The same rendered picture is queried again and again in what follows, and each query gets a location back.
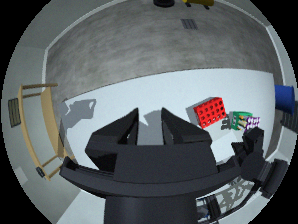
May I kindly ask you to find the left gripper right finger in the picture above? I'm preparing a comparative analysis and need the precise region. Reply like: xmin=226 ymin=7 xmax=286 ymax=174
xmin=161 ymin=107 xmax=212 ymax=146

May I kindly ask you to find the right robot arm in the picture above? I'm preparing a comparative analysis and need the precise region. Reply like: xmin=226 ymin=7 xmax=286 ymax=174
xmin=239 ymin=126 xmax=289 ymax=199

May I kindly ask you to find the red tube rack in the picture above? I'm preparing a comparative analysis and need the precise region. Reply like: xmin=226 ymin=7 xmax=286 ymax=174
xmin=193 ymin=97 xmax=226 ymax=129

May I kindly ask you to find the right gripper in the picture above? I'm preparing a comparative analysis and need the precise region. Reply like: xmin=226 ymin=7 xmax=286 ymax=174
xmin=231 ymin=142 xmax=246 ymax=163

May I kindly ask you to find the green tube rack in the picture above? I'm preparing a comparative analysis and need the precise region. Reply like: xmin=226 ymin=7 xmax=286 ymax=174
xmin=231 ymin=111 xmax=253 ymax=131

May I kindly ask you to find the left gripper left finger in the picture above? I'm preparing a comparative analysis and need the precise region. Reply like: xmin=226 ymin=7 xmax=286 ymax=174
xmin=89 ymin=108 xmax=139 ymax=145

